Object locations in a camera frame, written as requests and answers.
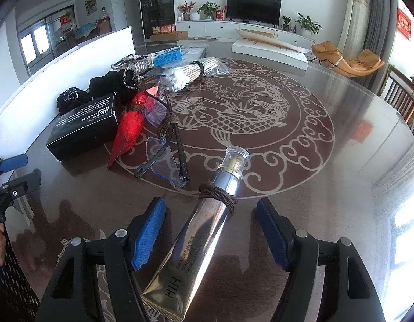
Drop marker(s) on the white television cabinet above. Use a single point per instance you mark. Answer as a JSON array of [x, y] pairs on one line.
[[207, 26]]

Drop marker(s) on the red gift box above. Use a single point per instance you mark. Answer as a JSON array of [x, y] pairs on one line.
[[221, 13]]

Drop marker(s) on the blue label plastic packet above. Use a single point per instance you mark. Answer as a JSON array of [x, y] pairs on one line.
[[166, 57]]

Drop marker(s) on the red paper decoration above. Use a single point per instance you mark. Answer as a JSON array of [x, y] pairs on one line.
[[66, 24]]

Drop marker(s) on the glass display cabinet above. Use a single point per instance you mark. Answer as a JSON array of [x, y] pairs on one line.
[[156, 3]]

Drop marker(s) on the cardboard box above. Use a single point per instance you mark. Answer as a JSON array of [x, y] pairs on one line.
[[168, 36]]

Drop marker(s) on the clear safety glasses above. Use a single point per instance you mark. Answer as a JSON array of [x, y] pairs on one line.
[[161, 156]]

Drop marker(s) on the clear water bottle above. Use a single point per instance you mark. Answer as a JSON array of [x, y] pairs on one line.
[[105, 14]]

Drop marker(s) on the bundle of wooden sticks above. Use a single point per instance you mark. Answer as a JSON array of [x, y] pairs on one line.
[[190, 70]]

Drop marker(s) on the white round vase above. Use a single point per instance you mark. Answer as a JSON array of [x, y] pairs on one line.
[[194, 16]]

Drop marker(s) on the white flat box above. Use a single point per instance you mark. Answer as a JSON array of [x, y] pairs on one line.
[[270, 52]]

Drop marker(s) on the window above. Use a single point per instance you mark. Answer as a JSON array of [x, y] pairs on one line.
[[34, 40]]

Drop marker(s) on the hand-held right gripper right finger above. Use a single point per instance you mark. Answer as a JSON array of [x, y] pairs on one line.
[[274, 238]]

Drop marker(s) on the grey curtain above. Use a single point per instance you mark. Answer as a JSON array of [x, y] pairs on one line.
[[381, 13]]

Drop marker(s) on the white door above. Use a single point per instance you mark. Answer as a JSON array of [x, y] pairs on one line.
[[130, 13]]

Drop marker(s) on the small potted plant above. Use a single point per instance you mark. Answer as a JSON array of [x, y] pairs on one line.
[[286, 22]]

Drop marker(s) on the large leafy potted plant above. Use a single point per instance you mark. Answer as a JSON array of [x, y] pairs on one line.
[[307, 25]]

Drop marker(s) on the blue patterned cloth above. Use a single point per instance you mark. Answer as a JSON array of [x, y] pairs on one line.
[[84, 30]]

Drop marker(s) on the white tied curtain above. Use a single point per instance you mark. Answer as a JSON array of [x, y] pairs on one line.
[[354, 16]]

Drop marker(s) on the gold cosmetic tube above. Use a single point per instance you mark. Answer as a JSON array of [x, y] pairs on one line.
[[200, 231]]

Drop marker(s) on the orange lounge chair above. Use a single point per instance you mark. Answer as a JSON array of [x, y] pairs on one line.
[[348, 62]]

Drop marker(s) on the red wall hanging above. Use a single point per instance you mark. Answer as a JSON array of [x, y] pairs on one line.
[[404, 23]]

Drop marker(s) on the black television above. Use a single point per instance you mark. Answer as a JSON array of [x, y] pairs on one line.
[[254, 6]]

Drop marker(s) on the bushy green potted plant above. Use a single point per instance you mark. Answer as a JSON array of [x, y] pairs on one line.
[[207, 9]]

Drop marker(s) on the red foil cone bag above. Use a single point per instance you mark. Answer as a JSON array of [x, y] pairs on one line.
[[126, 130]]

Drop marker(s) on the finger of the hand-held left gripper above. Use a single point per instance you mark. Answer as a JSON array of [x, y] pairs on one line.
[[12, 163], [17, 187]]

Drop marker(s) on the person's left forearm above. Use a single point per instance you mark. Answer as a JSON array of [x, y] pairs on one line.
[[15, 285]]

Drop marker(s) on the clear plastic bag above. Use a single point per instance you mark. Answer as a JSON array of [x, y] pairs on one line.
[[193, 52]]

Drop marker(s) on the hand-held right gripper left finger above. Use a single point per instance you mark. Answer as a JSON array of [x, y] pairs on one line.
[[149, 231]]

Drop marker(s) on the black box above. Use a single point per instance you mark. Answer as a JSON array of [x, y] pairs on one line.
[[79, 127]]

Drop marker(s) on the white board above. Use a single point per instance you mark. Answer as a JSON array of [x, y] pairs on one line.
[[59, 63]]

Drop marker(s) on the patterned cloth item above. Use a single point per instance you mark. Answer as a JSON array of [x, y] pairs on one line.
[[133, 63]]

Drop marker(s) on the framed painting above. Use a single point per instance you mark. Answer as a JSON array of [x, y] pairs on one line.
[[90, 2]]

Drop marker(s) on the black rhinestone-trimmed cloth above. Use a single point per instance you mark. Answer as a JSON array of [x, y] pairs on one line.
[[67, 102], [106, 84]]

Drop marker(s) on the red flower vase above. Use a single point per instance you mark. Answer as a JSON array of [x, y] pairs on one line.
[[186, 8]]

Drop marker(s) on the wooden chair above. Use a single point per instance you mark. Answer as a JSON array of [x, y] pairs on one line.
[[400, 90]]

